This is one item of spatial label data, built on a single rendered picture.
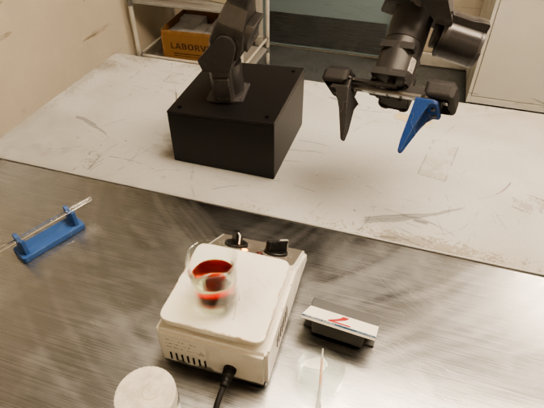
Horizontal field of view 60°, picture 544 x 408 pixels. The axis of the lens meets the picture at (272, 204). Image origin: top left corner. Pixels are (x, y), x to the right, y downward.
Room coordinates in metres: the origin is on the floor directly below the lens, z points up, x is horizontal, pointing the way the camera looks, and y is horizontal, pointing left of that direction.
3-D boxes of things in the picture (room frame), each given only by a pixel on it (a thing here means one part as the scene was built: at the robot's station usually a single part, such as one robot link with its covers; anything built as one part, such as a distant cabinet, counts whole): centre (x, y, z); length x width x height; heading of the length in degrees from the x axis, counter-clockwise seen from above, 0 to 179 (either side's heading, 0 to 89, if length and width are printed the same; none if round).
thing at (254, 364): (0.37, 0.04, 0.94); 0.22 x 0.13 x 0.08; 164
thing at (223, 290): (0.32, 0.06, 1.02); 0.06 x 0.05 x 0.08; 146
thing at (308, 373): (0.28, -0.06, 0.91); 0.06 x 0.06 x 0.02
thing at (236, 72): (0.75, 0.08, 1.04); 0.07 x 0.07 x 0.06; 80
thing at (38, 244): (0.50, 0.34, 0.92); 0.10 x 0.03 x 0.04; 139
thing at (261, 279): (0.34, 0.05, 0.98); 0.12 x 0.12 x 0.01; 74
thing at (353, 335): (0.35, -0.09, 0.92); 0.09 x 0.06 x 0.04; 69
